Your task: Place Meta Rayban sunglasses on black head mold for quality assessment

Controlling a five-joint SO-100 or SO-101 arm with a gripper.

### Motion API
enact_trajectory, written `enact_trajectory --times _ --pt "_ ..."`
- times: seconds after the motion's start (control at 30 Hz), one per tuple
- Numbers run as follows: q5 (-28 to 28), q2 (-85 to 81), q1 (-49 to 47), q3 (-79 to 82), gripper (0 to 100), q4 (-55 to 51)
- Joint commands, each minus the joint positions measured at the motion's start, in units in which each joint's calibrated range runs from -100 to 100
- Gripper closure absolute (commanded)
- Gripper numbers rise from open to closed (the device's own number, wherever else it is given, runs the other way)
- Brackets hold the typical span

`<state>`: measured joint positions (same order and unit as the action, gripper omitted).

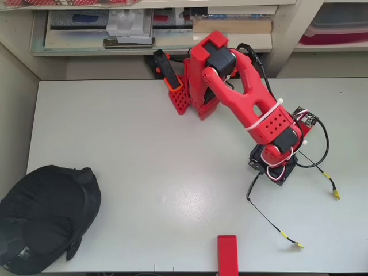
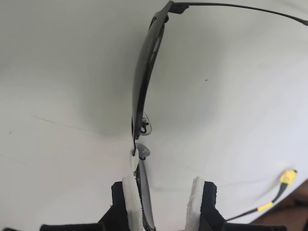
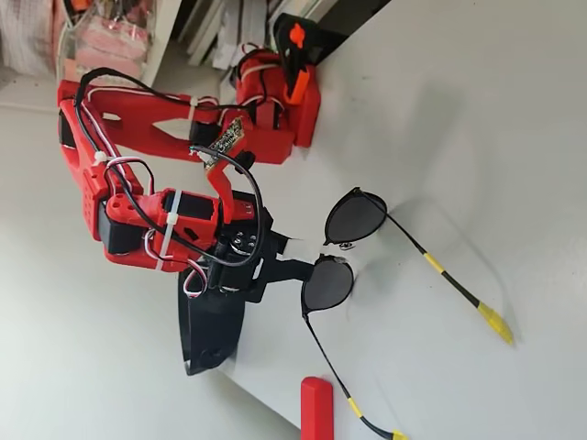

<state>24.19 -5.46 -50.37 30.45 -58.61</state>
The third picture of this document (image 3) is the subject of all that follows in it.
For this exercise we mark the pink plastic storage container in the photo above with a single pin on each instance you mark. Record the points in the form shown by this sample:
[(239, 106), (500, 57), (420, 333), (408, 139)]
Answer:
[(105, 50)]

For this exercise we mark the black round sunglasses yellow-taped temples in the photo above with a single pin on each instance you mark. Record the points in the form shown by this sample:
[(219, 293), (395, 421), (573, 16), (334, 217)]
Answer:
[(355, 220)]

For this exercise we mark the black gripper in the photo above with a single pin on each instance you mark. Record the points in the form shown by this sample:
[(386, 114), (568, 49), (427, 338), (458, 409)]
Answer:
[(242, 271)]

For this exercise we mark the red perforated arm base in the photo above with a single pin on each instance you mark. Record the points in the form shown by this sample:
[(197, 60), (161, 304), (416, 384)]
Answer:
[(307, 119)]

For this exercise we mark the wrist camera board red mount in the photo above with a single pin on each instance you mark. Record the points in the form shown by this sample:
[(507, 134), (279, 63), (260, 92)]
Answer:
[(224, 142)]

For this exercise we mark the red rectangular block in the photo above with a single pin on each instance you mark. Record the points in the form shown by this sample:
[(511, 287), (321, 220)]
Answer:
[(317, 408)]

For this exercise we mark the white zip tie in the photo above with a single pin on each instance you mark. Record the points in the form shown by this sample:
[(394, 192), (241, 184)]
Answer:
[(102, 159), (170, 220)]

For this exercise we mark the black orange table clamp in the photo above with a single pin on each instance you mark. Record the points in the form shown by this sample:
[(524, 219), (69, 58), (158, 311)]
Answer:
[(298, 50)]

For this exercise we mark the red robot arm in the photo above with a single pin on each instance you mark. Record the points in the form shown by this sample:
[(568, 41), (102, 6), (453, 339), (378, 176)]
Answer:
[(137, 110)]

